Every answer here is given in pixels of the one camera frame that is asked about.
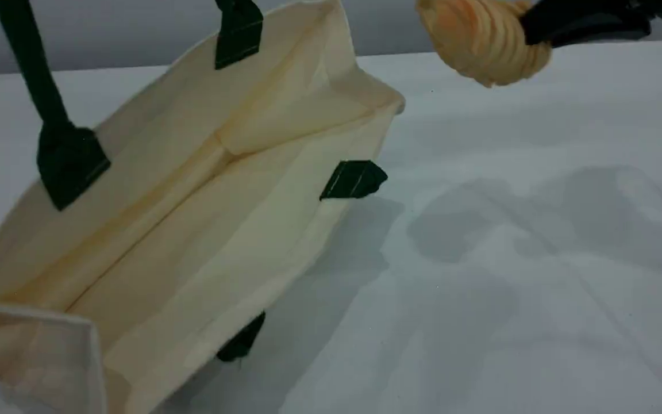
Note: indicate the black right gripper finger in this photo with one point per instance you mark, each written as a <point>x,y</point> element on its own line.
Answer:
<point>578,12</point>
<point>601,31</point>

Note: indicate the long ridged golden bread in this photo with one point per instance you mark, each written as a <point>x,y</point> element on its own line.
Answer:
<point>474,40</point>

